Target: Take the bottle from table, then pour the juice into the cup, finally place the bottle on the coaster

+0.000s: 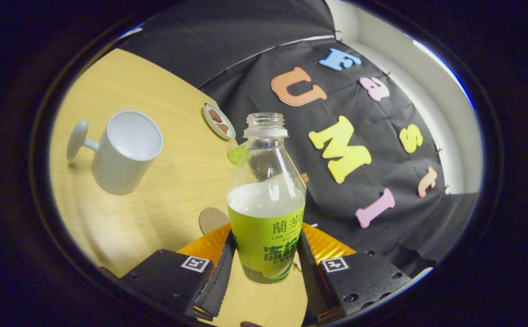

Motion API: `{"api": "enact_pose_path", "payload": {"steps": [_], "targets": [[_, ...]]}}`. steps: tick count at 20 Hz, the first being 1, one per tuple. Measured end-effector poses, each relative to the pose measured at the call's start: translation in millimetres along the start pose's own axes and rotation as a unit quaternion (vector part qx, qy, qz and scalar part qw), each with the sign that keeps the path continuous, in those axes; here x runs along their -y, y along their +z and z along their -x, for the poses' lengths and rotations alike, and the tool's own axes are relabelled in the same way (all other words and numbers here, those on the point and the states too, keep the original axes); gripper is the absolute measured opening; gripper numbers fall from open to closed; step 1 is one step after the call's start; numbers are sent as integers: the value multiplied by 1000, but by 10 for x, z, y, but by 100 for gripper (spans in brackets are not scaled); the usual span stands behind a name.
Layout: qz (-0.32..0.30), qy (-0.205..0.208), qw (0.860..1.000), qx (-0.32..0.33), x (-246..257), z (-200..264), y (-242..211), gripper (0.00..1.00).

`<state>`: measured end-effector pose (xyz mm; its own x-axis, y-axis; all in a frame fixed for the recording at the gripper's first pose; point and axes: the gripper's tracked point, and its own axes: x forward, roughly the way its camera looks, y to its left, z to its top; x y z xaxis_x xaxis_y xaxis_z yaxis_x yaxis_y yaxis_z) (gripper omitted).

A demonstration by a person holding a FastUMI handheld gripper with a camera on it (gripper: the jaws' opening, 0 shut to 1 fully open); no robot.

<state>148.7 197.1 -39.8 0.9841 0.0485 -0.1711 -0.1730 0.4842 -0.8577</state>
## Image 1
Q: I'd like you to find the round brown coaster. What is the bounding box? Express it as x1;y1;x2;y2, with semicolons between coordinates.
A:
199;207;230;236

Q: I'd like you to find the pale green plate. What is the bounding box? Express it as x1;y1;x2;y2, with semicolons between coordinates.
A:
203;103;237;140

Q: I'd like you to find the clear juice bottle green label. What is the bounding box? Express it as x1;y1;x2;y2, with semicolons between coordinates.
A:
226;113;307;285

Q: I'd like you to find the white cup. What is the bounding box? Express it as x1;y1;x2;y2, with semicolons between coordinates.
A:
66;110;163;196

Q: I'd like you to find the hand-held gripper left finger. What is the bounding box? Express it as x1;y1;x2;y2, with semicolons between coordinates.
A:
121;223;237;318

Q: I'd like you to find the wooden table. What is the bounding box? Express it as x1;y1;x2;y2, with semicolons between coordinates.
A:
48;48;311;327

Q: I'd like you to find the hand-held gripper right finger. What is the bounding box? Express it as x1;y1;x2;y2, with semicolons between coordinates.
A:
297;223;412;325

